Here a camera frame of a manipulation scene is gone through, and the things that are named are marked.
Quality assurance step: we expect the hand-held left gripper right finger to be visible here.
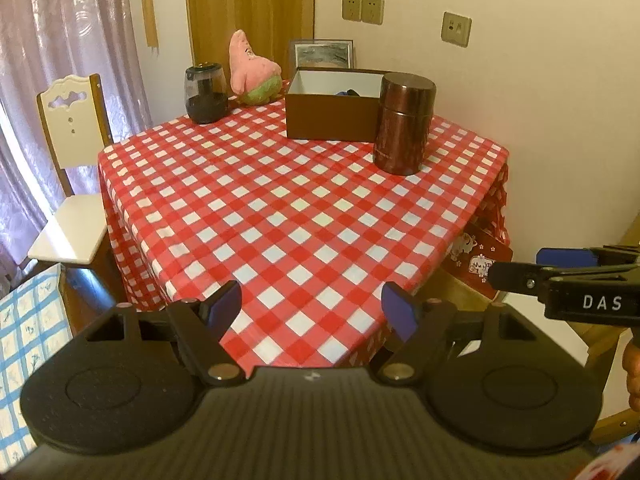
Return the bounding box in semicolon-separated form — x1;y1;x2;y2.
372;281;556;387

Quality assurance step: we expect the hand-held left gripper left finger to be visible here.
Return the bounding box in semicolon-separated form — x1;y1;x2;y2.
70;280;246;387

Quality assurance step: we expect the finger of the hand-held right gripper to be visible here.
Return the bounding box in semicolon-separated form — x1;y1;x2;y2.
536;246;640;267
487;261;640;303

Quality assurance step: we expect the brown cardboard box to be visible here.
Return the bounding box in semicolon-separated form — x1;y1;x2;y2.
285;66;396;142

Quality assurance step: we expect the person's right hand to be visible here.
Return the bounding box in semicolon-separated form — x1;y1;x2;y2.
622;342;640;411

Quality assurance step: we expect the red printed gift box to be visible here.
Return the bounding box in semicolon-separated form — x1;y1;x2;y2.
447;225;515;306

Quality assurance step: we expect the red white checked tablecloth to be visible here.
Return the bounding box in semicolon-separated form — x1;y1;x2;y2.
97;80;511;368

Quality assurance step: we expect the red white printed fabric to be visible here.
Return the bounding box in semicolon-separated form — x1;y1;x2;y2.
580;440;640;480

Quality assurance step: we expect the brown metal canister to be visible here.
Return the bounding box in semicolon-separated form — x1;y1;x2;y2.
372;72;437;177

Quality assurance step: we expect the blue checked blanket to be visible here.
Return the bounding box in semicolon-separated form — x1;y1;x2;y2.
0;260;76;466

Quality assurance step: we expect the black cylindrical jar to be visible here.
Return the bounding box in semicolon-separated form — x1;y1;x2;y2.
184;62;230;125

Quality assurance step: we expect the pink starfish plush toy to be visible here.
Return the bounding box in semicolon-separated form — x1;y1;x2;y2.
229;29;282;107

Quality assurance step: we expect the white wooden chair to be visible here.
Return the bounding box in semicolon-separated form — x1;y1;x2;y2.
27;74;126;306

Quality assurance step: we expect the wooden door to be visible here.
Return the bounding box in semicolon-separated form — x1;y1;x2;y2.
184;0;317;83

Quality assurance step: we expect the lilac curtain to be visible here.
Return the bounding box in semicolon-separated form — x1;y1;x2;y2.
0;0;153;291

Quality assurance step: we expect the beige wall data outlet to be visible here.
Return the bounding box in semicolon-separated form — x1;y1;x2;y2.
441;11;472;47

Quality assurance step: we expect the clear acrylic picture frame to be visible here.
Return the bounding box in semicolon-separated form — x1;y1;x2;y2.
289;38;355;70

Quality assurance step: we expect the small wooden wall plaque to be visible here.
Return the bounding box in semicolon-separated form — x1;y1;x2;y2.
141;0;160;51

